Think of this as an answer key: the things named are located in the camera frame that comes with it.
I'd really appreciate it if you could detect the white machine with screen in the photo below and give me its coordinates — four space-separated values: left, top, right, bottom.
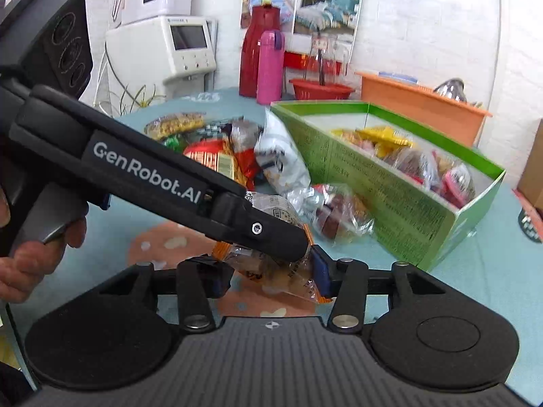
105 16 219 106

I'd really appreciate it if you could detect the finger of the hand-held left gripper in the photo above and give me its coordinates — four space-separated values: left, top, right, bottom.
210 190 315 273

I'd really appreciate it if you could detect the white and black packet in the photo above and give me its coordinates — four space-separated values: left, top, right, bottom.
255 108 312 191

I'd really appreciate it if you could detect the round tin with blue lid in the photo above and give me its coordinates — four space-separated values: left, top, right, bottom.
377 72 418 84

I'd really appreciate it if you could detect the yellow chip packet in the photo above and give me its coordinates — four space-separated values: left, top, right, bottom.
335 126 414 157

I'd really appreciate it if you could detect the glass pitcher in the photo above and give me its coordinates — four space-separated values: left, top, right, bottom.
307 34 353 85

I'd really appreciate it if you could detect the teal printed tablecloth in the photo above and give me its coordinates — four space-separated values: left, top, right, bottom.
85 87 543 395

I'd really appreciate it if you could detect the red plastic basin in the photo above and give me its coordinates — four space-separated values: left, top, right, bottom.
289 77 356 101

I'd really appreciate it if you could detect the green cardboard box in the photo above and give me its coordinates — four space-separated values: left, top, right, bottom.
270 101 506 273

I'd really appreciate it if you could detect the clear packet of brown cakes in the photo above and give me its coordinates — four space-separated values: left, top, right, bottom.
288 183 376 244

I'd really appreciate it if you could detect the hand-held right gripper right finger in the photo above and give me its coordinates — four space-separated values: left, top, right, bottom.
312 249 446 334

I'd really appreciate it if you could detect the pink thermos bottle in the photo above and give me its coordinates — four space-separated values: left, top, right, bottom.
257 30 285 104

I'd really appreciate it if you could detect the black dotted object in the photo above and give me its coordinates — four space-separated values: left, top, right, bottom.
518 203 543 243

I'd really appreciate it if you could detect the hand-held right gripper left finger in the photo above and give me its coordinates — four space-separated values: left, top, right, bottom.
97 255 232 334

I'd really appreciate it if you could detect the red thermos jug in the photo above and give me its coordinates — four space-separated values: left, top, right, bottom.
239 3 276 98

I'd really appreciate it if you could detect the pink edged clear packet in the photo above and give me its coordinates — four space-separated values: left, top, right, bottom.
439 164 476 209

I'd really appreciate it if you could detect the large brown cardboard box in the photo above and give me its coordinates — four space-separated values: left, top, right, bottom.
517 119 543 217

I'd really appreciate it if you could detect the person's left hand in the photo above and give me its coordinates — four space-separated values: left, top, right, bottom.
0 189 88 305

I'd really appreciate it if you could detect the orange plastic tub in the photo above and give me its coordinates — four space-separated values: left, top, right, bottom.
356 71 493 147

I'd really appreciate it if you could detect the clear packet of brown snacks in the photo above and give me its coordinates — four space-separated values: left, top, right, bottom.
382 146 442 189

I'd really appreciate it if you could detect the red snack packet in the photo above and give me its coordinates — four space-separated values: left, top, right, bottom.
183 138 261 189

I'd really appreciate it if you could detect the wall poster with bedding photos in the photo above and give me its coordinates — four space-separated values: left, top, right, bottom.
241 0 364 69

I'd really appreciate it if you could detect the green spider plant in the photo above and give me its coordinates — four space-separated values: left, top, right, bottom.
95 82 166 117

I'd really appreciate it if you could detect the clear packet of yellow puffs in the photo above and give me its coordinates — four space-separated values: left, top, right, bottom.
144 112 206 140

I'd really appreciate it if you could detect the orange edged clear packet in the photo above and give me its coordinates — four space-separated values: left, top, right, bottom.
212 193 334 305

